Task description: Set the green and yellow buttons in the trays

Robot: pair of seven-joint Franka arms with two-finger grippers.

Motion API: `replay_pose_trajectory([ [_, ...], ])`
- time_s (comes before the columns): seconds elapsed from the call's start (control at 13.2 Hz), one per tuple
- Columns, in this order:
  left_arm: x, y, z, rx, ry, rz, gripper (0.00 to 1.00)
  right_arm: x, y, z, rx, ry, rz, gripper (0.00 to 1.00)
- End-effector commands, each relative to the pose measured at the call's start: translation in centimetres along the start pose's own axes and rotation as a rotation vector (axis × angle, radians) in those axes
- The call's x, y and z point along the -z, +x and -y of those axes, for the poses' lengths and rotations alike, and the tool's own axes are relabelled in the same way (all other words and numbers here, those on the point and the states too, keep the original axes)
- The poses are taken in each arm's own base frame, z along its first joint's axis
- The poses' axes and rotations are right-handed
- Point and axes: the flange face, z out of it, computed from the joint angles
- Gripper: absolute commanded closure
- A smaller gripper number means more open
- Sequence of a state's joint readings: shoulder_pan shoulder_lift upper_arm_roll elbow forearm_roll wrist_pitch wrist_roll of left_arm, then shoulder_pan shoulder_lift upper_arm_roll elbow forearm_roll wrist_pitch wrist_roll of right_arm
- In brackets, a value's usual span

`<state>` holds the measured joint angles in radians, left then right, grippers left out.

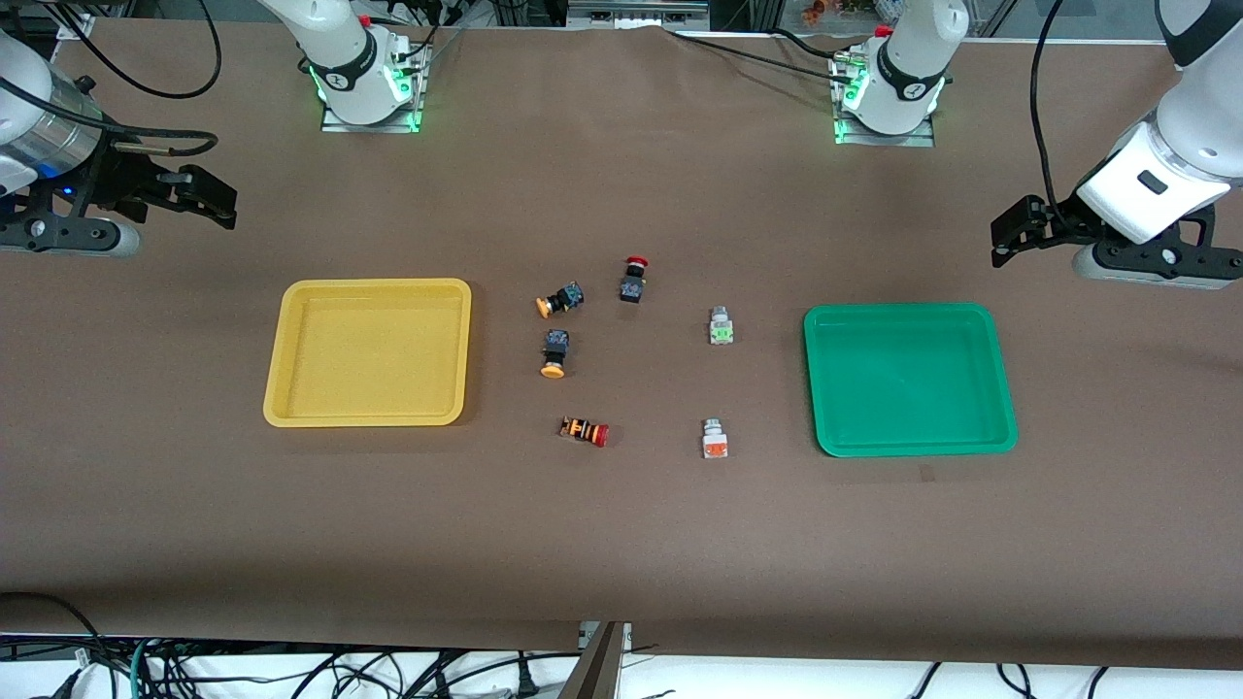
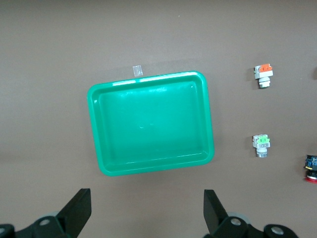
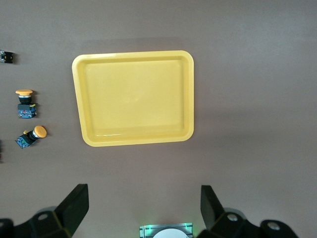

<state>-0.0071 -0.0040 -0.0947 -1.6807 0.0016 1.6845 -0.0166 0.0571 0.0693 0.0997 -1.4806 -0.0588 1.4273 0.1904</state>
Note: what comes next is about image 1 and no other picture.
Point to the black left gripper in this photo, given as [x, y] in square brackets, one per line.
[1059, 219]

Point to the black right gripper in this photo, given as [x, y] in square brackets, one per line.
[118, 181]

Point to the green square button white body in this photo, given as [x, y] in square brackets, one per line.
[721, 328]

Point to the yellow push button black body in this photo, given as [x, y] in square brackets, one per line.
[555, 351]
[561, 299]

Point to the orange square button white body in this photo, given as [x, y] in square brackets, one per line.
[715, 440]

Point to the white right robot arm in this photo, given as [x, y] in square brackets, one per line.
[345, 58]

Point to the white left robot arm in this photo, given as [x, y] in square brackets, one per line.
[1180, 126]

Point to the green plastic tray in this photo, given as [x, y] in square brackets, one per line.
[909, 379]

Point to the yellow plastic tray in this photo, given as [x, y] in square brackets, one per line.
[369, 351]

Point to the red push button black body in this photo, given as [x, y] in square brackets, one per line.
[633, 282]

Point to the red push button orange body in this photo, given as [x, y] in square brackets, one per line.
[585, 431]

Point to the brown table cover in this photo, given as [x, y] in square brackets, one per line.
[621, 544]

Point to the metal table leg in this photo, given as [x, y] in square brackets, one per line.
[597, 665]

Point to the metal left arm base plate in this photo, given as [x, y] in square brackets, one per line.
[889, 138]

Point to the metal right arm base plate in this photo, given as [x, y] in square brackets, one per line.
[374, 122]

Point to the aluminium frame corner bracket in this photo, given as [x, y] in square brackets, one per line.
[74, 26]

